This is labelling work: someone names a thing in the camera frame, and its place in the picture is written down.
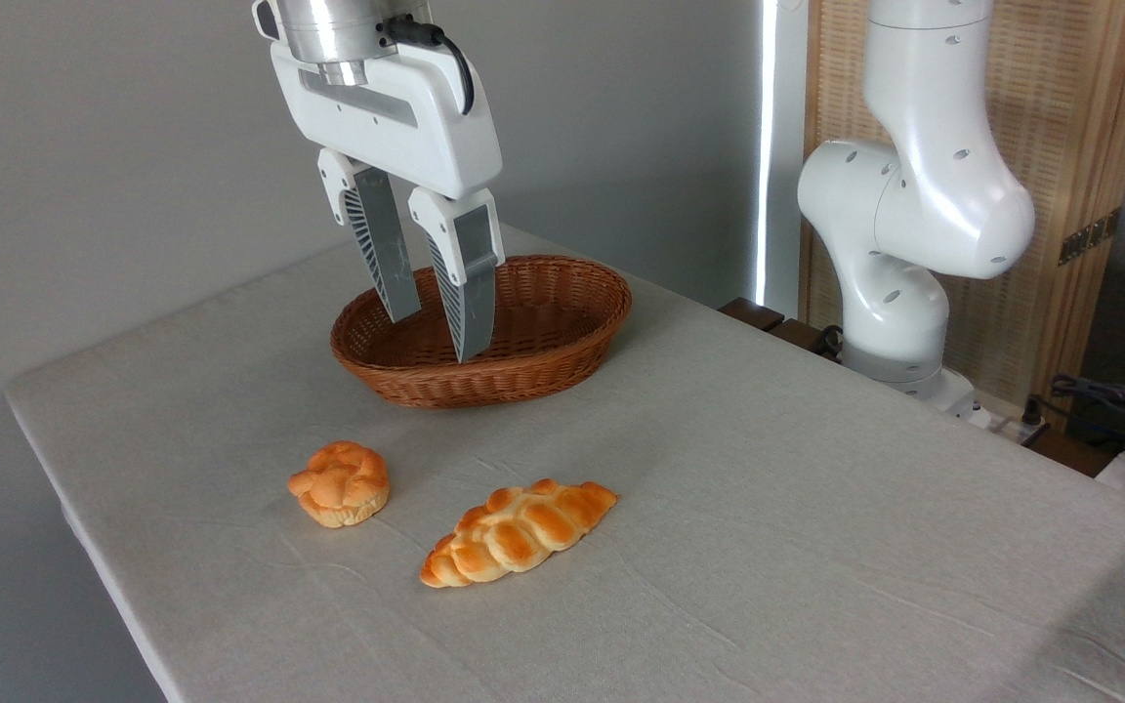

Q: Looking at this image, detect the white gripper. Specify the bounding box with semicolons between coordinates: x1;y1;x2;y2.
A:
270;41;507;364

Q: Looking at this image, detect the round knotted bread roll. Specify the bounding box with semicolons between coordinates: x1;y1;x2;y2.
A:
287;440;392;529

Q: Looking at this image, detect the brown wicker oval basket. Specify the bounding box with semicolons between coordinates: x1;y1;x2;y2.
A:
330;255;634;409

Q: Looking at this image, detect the long braided bread loaf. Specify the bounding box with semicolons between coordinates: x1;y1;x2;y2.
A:
419;478;620;589

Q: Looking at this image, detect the dark brown wooden block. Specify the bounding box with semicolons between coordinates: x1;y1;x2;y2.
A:
719;298;835;358

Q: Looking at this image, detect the white tablecloth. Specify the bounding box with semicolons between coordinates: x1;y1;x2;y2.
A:
4;223;1125;703

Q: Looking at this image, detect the white power strip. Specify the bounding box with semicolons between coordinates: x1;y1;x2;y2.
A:
953;395;1052;446

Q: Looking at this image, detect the wooden folding screen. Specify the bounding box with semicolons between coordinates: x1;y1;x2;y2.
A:
802;0;1125;411

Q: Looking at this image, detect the metal screen hinge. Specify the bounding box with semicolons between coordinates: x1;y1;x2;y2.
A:
1059;208;1122;267

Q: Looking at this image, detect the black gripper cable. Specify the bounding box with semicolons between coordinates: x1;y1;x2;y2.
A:
377;17;477;116

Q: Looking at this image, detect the black cable bundle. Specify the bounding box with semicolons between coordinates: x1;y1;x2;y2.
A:
1023;374;1125;460

